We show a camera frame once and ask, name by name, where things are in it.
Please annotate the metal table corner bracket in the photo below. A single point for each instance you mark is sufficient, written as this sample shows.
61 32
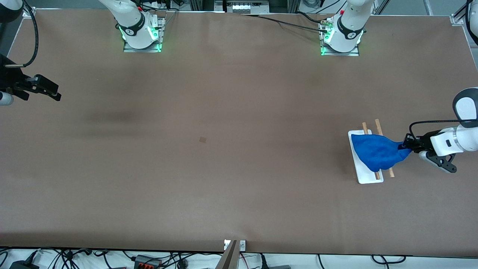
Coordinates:
456 19
29 13

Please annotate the black box orange connectors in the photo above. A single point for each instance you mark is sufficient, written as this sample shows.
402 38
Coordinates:
147 263

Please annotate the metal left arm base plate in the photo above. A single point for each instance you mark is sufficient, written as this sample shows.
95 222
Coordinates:
351 53

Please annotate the blue microfiber towel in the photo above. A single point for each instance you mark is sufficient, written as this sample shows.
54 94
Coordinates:
377 153

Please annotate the white power strip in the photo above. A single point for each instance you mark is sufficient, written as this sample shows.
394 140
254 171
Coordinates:
241 6

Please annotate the black power adapter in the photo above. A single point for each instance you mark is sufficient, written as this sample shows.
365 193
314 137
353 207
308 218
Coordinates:
22 265

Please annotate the white table edge bracket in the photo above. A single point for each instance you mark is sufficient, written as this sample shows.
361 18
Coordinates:
242 245

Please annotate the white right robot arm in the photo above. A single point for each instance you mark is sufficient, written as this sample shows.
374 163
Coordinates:
130 22

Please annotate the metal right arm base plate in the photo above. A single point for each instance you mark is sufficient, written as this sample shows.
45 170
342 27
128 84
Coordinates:
129 49

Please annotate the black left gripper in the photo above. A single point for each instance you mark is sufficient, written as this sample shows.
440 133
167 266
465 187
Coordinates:
421 142

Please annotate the grey aluminium post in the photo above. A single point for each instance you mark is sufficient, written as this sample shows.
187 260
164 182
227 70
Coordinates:
228 257

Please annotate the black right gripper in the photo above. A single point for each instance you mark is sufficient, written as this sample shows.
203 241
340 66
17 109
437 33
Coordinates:
10 79

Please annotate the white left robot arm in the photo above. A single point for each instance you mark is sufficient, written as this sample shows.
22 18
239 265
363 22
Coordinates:
349 26

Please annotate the black floor plug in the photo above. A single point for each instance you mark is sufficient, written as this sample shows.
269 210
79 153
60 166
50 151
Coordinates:
276 266

